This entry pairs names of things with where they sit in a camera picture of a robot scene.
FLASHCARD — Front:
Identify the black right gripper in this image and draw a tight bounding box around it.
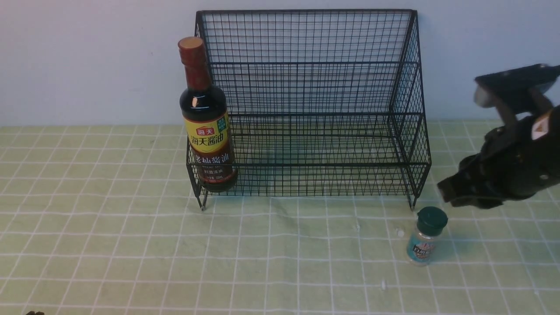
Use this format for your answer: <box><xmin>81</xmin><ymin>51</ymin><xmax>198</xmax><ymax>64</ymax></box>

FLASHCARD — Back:
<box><xmin>437</xmin><ymin>106</ymin><xmax>560</xmax><ymax>209</ymax></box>

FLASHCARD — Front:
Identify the dark soy sauce bottle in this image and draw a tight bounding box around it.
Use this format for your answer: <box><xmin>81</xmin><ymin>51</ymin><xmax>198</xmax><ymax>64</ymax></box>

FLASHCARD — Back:
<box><xmin>178</xmin><ymin>36</ymin><xmax>238</xmax><ymax>193</ymax></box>

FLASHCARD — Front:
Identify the small green-capped seasoning jar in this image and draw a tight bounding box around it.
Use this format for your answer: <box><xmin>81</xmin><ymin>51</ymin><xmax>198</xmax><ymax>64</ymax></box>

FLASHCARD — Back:
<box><xmin>406</xmin><ymin>206</ymin><xmax>448</xmax><ymax>266</ymax></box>

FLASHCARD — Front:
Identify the green checkered tablecloth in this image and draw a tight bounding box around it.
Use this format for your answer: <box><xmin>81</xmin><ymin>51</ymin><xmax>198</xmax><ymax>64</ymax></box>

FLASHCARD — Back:
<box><xmin>0</xmin><ymin>125</ymin><xmax>560</xmax><ymax>315</ymax></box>

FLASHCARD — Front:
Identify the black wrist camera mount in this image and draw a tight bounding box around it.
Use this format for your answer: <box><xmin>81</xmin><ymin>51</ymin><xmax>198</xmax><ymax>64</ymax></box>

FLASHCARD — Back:
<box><xmin>474</xmin><ymin>64</ymin><xmax>560</xmax><ymax>128</ymax></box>

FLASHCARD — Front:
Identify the black wire mesh shelf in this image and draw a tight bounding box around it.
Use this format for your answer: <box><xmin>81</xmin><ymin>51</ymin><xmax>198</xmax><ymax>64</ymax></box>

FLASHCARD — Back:
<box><xmin>195</xmin><ymin>9</ymin><xmax>432</xmax><ymax>209</ymax></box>

